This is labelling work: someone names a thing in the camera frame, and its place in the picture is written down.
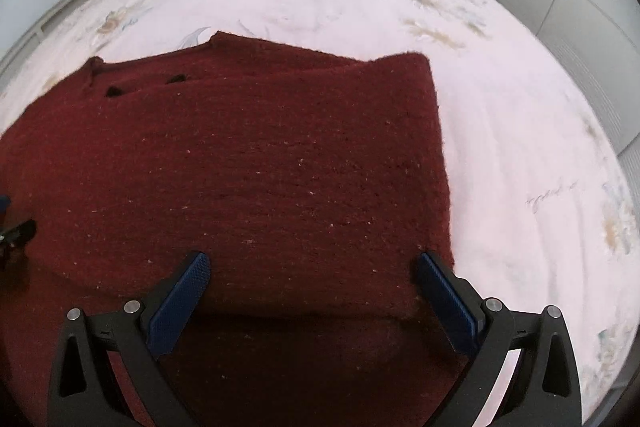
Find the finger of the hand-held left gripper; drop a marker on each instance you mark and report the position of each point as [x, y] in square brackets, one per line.
[20, 232]

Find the dark red knitted sweater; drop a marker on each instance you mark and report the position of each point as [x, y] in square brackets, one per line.
[250, 157]

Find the floral bed sheet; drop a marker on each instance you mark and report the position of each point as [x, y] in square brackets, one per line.
[500, 132]

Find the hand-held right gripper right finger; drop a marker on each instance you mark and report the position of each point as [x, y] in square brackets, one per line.
[447, 294]

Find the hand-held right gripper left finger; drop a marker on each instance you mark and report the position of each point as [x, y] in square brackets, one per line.
[182, 292]

